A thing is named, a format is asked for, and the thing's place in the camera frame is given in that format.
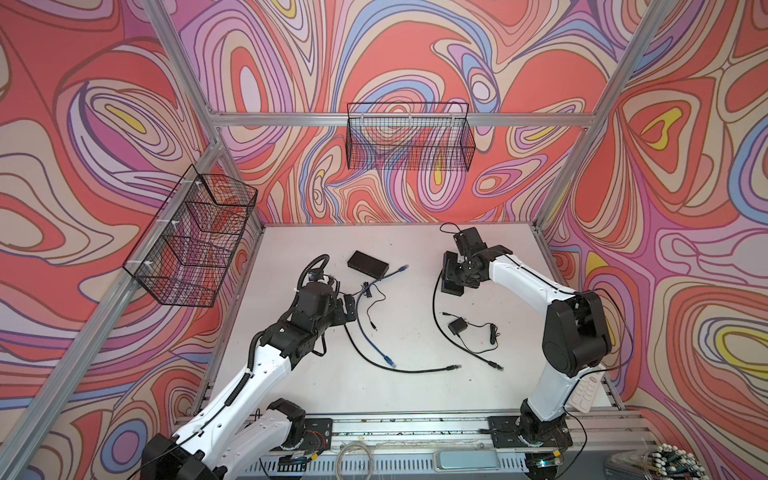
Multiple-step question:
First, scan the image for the black network switch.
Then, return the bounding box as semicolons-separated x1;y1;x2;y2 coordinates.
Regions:
347;250;389;280
440;251;465;297

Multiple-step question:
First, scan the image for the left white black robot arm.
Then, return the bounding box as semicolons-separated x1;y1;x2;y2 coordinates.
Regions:
132;254;352;479

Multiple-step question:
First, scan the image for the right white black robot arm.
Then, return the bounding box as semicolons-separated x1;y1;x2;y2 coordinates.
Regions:
436;227;613;447

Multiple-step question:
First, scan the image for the white calculator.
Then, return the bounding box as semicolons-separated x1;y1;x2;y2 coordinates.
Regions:
566;364;605;413

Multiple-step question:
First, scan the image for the grey flat device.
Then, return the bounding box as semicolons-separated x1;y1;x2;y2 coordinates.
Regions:
433;449;501;472

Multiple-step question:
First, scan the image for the blue ethernet cable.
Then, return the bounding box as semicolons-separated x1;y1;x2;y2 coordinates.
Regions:
353;264;410;369

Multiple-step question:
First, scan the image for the black ethernet cable right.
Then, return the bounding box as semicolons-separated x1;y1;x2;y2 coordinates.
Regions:
431;269;504;371

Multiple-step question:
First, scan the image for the black ethernet cable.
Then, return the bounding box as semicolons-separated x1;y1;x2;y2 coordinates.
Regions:
343;323;462;375
431;269;504;371

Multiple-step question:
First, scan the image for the black ethernet cable centre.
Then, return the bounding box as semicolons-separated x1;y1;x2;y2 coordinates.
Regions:
343;323;462;375

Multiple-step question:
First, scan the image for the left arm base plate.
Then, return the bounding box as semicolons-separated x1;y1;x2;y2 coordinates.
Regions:
270;417;333;456

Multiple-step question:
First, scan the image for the clear coiled cable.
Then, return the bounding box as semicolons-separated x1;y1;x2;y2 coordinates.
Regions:
334;442;376;480

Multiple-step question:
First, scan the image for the black wire basket back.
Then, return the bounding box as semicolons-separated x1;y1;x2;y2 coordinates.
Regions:
345;100;476;172

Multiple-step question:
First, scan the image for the black wire basket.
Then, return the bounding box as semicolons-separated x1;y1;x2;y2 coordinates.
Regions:
122;166;258;308
345;100;476;172

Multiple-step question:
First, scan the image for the aluminium front rail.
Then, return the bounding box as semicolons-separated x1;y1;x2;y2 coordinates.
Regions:
246;409;657;453

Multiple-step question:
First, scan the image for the black wire basket left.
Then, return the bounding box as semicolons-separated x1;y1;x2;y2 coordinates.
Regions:
122;166;258;308

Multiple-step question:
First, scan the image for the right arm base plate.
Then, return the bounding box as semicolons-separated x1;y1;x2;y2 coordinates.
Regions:
487;416;573;450

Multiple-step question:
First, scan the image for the bundle of white-tipped cables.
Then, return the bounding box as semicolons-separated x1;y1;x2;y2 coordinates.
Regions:
605;442;712;480

